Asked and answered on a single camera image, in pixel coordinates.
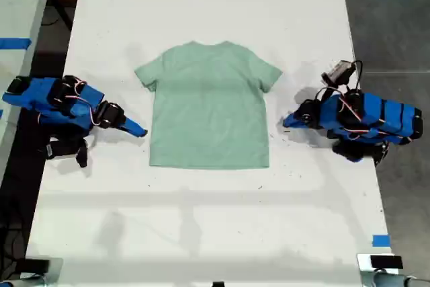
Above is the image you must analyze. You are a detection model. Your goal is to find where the pale green t-shirt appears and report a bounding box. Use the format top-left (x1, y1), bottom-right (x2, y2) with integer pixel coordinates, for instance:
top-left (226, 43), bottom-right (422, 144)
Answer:
top-left (134, 40), bottom-right (284, 170)

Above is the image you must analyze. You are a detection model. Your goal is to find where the long blue tape strip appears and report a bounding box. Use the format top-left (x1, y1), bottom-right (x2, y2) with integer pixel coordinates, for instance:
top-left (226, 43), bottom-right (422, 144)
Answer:
top-left (0, 38), bottom-right (33, 50)

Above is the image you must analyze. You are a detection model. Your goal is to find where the short blue tape strip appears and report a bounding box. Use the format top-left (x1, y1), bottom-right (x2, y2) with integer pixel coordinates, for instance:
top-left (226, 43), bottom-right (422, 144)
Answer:
top-left (372, 234), bottom-right (392, 248)

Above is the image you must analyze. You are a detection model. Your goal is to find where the metal plate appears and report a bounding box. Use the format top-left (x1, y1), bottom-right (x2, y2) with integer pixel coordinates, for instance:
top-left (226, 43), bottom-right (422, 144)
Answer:
top-left (42, 257), bottom-right (65, 283)

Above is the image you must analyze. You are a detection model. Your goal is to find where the black box on white plate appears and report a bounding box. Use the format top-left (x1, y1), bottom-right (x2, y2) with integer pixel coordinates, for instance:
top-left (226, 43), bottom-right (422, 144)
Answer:
top-left (370, 255), bottom-right (404, 270)

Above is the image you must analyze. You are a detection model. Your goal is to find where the black box on metal plate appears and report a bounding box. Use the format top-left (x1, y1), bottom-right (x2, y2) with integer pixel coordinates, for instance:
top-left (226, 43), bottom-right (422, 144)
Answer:
top-left (18, 258), bottom-right (51, 276)

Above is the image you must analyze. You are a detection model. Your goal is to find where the black camera stalk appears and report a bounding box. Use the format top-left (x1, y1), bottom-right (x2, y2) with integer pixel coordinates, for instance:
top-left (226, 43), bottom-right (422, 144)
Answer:
top-left (314, 85), bottom-right (341, 102)
top-left (75, 140), bottom-right (89, 169)

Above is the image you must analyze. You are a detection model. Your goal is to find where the grey black camera box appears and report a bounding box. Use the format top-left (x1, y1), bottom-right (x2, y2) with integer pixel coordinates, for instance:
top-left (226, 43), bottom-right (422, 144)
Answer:
top-left (320, 59), bottom-right (356, 87)

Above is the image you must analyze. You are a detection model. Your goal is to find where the black camera box white label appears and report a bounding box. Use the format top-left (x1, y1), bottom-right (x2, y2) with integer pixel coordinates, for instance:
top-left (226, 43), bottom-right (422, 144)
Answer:
top-left (45, 138), bottom-right (83, 161)

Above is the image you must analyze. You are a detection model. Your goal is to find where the black camera cable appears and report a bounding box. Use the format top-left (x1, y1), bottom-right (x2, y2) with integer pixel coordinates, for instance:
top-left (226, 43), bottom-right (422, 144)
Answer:
top-left (349, 60), bottom-right (365, 91)

